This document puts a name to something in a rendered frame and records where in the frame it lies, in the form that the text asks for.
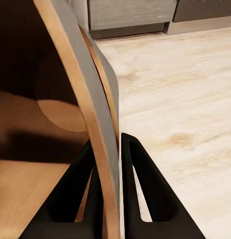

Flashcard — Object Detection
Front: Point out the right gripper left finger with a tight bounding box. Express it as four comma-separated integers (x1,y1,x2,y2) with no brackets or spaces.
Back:
18,139,104,239

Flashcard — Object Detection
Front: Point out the trash can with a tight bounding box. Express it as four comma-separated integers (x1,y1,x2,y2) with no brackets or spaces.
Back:
0,0,120,239

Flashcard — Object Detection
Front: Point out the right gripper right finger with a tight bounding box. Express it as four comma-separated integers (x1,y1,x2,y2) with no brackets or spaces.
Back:
121,132,206,239

